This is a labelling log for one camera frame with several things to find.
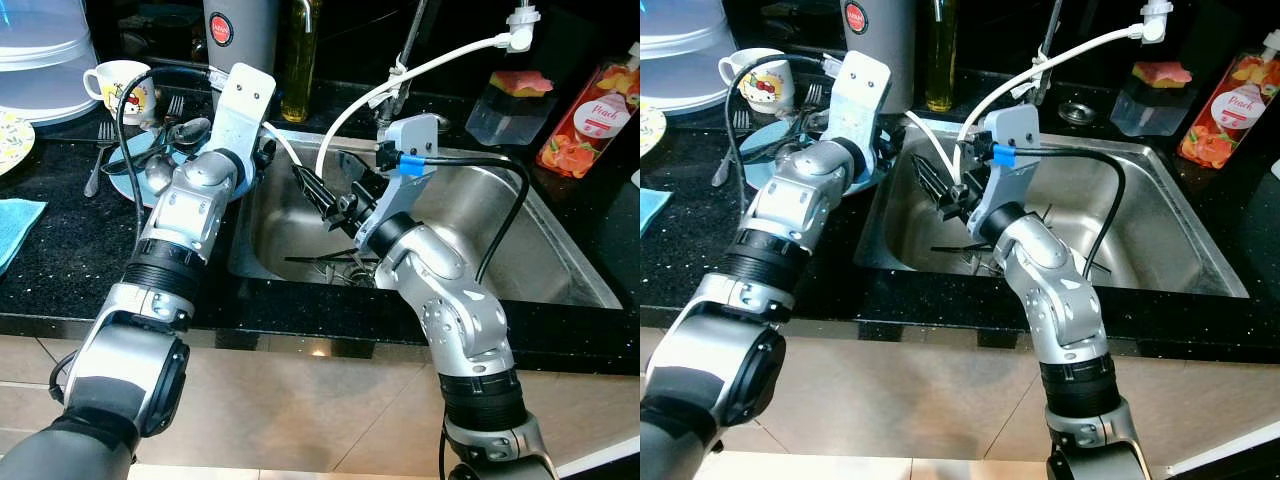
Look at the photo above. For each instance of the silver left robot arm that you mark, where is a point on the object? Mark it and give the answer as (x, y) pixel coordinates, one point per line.
(790, 200)
(185, 215)

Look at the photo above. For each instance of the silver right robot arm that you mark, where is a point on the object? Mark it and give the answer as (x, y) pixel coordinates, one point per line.
(455, 300)
(1060, 290)

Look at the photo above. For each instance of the grey cylindrical canister red badge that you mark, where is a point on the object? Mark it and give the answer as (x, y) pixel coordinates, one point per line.
(878, 25)
(240, 40)

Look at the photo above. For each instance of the clear plastic sponge holder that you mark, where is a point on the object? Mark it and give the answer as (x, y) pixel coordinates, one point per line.
(505, 118)
(1150, 108)

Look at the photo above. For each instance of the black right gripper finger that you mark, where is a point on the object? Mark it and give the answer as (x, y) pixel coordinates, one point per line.
(975, 172)
(315, 192)
(362, 182)
(935, 183)

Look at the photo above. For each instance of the white cartoon print mug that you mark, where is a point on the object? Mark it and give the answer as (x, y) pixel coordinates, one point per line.
(105, 90)
(765, 85)

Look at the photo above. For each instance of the white tie strip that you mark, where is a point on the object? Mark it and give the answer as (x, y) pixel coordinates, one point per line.
(397, 80)
(1035, 72)

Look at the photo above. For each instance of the silver fork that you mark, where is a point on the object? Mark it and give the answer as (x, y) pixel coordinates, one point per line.
(175, 107)
(814, 95)
(340, 272)
(975, 262)
(98, 160)
(727, 150)

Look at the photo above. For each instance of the chrome kitchen faucet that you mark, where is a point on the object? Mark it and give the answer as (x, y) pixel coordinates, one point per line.
(1047, 35)
(405, 45)

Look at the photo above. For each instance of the black chopstick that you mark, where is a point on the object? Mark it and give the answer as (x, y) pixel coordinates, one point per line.
(310, 260)
(150, 157)
(955, 248)
(765, 150)

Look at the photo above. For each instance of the translucent white plastic food cover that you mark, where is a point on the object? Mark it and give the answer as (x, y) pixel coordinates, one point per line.
(45, 60)
(685, 55)

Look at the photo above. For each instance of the olive oil glass bottle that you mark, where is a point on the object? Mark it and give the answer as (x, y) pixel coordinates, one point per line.
(941, 60)
(300, 70)

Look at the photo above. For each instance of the pink and yellow sponge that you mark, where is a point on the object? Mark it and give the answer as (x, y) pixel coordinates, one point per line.
(522, 83)
(1162, 74)

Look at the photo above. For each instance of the light blue plate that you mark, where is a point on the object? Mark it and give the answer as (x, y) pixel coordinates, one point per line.
(760, 175)
(125, 188)

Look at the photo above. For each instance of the peach hand soap bottle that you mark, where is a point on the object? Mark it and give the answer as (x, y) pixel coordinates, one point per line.
(1230, 108)
(590, 120)

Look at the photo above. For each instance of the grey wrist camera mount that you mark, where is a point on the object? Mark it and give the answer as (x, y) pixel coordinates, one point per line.
(400, 195)
(1005, 180)
(858, 100)
(243, 110)

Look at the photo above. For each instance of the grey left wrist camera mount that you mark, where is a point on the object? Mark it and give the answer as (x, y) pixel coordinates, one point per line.
(858, 100)
(243, 110)

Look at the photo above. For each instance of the stainless steel kitchen sink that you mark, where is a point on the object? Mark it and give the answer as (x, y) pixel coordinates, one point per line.
(560, 230)
(1180, 220)

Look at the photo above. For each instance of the floral print plate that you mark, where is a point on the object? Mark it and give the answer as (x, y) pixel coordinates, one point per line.
(15, 142)
(652, 128)

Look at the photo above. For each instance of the round metal sink hole cap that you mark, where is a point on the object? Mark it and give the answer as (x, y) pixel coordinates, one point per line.
(1078, 112)

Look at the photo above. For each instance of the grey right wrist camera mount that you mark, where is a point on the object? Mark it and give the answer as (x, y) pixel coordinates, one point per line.
(1005, 180)
(400, 195)

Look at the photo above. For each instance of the blue cloth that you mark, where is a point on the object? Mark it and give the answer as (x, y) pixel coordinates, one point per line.
(652, 208)
(15, 230)

